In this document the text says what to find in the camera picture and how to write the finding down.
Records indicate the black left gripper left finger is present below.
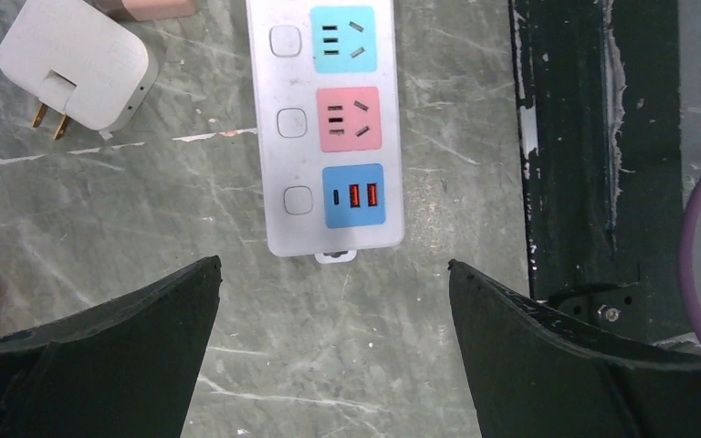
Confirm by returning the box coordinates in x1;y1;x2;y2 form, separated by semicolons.
0;256;222;437

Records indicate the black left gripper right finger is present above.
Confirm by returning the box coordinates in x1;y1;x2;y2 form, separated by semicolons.
448;260;701;437

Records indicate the white multicolour power strip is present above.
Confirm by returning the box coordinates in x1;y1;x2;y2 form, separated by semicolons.
246;1;404;263

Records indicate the white flat plug adapter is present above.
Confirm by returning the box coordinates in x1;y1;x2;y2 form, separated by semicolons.
0;0;158;140

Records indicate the small pink charger plug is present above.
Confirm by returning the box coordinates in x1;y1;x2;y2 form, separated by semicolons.
90;0;197;22

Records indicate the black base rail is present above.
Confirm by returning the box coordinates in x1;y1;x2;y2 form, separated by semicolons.
508;0;691;343

